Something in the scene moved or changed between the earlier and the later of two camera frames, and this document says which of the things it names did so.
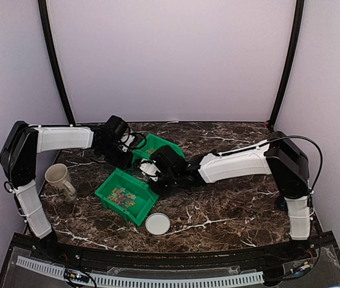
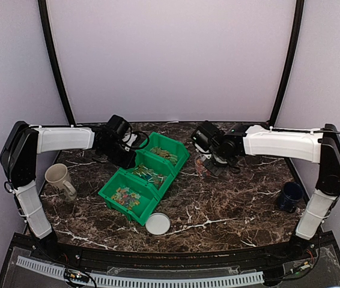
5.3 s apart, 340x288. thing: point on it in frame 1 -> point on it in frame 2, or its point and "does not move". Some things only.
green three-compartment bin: [128, 192] does not move
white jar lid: [157, 224] does not move
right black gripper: [161, 191] -> [214, 170]
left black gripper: [125, 163] does not move
